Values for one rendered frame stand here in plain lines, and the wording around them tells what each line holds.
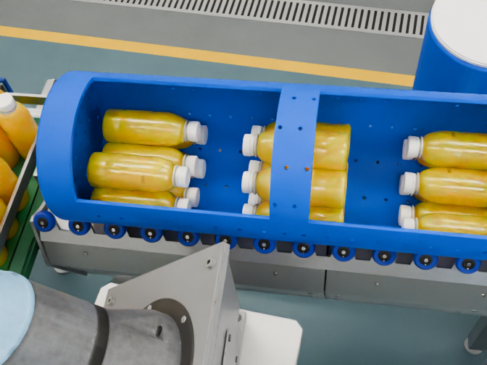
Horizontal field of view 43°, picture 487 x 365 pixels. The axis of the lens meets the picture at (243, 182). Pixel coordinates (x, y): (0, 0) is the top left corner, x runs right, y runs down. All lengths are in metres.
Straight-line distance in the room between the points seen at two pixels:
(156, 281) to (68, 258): 0.58
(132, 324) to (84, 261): 0.67
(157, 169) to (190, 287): 0.41
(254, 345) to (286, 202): 0.24
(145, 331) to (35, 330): 0.13
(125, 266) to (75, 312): 0.67
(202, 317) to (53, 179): 0.49
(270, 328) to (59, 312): 0.37
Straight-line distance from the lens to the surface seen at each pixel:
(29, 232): 1.41
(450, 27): 1.46
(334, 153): 1.06
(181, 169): 1.12
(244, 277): 1.29
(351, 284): 1.27
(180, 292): 0.77
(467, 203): 1.17
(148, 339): 0.71
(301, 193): 1.00
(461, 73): 1.43
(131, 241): 1.29
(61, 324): 0.67
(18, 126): 1.41
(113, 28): 3.07
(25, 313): 0.65
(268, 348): 0.93
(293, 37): 2.88
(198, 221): 1.08
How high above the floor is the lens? 2.04
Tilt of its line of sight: 58 degrees down
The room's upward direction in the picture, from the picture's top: 9 degrees counter-clockwise
